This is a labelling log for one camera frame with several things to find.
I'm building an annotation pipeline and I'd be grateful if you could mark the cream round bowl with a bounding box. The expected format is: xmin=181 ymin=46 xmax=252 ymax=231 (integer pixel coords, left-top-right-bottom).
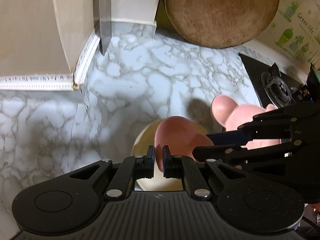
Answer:
xmin=131 ymin=118 xmax=208 ymax=192

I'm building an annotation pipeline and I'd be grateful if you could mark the small pink heart dish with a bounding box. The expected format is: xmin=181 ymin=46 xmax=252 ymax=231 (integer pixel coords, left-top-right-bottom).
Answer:
xmin=154 ymin=116 xmax=214 ymax=172

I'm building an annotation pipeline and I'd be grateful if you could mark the round wooden cutting board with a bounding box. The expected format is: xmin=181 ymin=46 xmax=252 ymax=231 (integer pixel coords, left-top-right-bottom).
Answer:
xmin=163 ymin=0 xmax=279 ymax=49

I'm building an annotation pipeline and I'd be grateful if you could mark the black glass cooktop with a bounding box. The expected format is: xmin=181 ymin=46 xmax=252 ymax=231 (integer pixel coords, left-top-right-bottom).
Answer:
xmin=240 ymin=54 xmax=304 ymax=108

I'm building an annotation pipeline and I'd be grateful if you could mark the cleaver with wooden handle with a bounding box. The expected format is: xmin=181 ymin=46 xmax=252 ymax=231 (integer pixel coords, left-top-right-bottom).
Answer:
xmin=93 ymin=0 xmax=112 ymax=55

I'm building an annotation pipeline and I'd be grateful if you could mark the gas stove burner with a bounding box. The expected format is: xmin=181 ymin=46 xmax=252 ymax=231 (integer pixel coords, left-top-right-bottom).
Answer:
xmin=261 ymin=63 xmax=296 ymax=108

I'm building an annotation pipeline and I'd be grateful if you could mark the music-note edge trim strip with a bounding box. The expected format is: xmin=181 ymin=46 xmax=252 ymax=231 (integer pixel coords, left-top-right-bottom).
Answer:
xmin=1 ymin=27 xmax=100 ymax=91

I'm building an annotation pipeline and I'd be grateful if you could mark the pink bear-shaped plate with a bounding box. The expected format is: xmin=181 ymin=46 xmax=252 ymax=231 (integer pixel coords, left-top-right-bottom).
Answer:
xmin=210 ymin=94 xmax=282 ymax=151

